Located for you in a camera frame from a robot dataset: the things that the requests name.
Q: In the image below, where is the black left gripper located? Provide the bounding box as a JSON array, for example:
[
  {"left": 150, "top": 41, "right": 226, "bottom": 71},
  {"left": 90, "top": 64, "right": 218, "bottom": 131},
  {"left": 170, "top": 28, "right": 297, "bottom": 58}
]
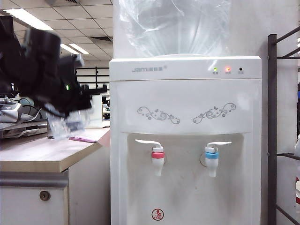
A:
[{"left": 39, "top": 67, "right": 93, "bottom": 132}]

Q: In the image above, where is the white tap blue ring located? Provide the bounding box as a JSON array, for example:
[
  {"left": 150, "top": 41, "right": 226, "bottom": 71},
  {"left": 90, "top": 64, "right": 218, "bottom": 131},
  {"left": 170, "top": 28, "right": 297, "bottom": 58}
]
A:
[{"left": 204, "top": 141, "right": 233, "bottom": 178}]

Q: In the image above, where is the grey desk tray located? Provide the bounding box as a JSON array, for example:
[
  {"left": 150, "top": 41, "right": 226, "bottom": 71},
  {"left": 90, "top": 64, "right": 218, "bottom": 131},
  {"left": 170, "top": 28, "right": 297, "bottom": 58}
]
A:
[{"left": 0, "top": 119, "right": 49, "bottom": 139}]

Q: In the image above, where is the white desk with drawer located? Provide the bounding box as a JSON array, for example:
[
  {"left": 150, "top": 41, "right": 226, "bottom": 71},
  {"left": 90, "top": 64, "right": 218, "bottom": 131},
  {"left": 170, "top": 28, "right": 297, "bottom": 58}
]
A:
[{"left": 0, "top": 127, "right": 111, "bottom": 225}]

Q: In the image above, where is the white water dispenser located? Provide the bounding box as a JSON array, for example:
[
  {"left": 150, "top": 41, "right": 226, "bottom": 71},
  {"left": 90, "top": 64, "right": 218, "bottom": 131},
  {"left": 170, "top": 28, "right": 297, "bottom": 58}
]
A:
[{"left": 109, "top": 56, "right": 262, "bottom": 225}]

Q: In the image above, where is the bagged clear water jug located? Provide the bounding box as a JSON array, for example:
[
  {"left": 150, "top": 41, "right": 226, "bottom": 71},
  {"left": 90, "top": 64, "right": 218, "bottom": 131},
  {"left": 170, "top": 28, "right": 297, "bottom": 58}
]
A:
[{"left": 118, "top": 0, "right": 232, "bottom": 59}]

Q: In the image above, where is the pink paper pad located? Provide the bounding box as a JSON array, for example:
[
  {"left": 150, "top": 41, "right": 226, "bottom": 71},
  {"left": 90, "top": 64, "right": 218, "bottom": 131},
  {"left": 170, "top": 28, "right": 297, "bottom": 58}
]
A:
[{"left": 69, "top": 135, "right": 98, "bottom": 143}]

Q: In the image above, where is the white partition box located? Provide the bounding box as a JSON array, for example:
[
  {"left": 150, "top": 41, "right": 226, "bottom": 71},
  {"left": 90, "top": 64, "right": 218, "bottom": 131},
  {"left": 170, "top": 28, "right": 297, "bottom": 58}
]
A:
[{"left": 91, "top": 93, "right": 103, "bottom": 129}]

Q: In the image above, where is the white desktop device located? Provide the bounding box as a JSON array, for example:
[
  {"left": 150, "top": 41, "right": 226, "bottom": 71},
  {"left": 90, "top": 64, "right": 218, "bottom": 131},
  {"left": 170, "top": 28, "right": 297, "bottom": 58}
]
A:
[{"left": 0, "top": 100, "right": 23, "bottom": 123}]

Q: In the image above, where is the double ceiling light panel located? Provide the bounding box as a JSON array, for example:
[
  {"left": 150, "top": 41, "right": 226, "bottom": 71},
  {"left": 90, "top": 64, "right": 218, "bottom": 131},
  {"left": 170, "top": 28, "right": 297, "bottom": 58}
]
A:
[{"left": 60, "top": 43, "right": 89, "bottom": 55}]

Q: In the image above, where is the ceiling air vent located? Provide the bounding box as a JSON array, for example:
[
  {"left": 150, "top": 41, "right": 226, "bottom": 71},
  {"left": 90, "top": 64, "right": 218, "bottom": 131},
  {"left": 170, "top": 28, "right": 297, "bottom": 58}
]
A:
[{"left": 90, "top": 36, "right": 113, "bottom": 45}]

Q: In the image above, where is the long ceiling light panel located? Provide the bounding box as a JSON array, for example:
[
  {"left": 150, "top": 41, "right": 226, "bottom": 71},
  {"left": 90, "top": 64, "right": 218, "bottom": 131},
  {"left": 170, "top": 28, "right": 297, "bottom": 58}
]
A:
[{"left": 3, "top": 8, "right": 47, "bottom": 31}]

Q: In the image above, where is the black computer monitor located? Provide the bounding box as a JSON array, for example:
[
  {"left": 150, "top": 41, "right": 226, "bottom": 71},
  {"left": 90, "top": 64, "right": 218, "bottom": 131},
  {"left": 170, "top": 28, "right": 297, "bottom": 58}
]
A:
[{"left": 0, "top": 15, "right": 14, "bottom": 57}]

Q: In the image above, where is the dark metal rack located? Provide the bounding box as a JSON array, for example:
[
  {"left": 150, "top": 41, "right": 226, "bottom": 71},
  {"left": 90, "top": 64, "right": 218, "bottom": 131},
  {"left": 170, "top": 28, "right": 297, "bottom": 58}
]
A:
[{"left": 267, "top": 24, "right": 300, "bottom": 225}]

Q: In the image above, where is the white plastic bottle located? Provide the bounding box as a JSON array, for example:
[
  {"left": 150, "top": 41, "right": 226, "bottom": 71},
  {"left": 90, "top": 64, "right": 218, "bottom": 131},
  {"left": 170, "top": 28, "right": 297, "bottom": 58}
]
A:
[{"left": 294, "top": 135, "right": 300, "bottom": 160}]

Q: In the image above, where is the black desk cable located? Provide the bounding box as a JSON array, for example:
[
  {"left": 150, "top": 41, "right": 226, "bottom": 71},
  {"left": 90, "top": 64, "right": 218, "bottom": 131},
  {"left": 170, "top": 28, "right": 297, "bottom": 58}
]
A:
[{"left": 18, "top": 97, "right": 43, "bottom": 118}]

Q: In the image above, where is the black wall rack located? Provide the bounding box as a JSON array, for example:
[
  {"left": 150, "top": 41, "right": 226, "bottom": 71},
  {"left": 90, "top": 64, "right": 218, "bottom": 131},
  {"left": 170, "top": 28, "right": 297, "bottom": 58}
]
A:
[{"left": 76, "top": 66, "right": 110, "bottom": 90}]

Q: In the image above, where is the black left camera bracket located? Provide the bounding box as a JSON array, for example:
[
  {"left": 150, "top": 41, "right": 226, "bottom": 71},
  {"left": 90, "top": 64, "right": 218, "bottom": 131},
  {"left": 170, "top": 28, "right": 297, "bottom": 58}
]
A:
[{"left": 59, "top": 55, "right": 82, "bottom": 72}]

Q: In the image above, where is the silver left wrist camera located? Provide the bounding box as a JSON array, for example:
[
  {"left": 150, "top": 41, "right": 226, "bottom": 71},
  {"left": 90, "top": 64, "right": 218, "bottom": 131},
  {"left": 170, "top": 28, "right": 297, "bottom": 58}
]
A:
[{"left": 72, "top": 53, "right": 85, "bottom": 68}]

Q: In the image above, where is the white tap red ring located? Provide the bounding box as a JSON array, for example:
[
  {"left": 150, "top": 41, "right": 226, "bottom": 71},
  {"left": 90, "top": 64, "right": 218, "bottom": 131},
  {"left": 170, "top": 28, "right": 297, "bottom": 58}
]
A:
[{"left": 135, "top": 139, "right": 166, "bottom": 177}]

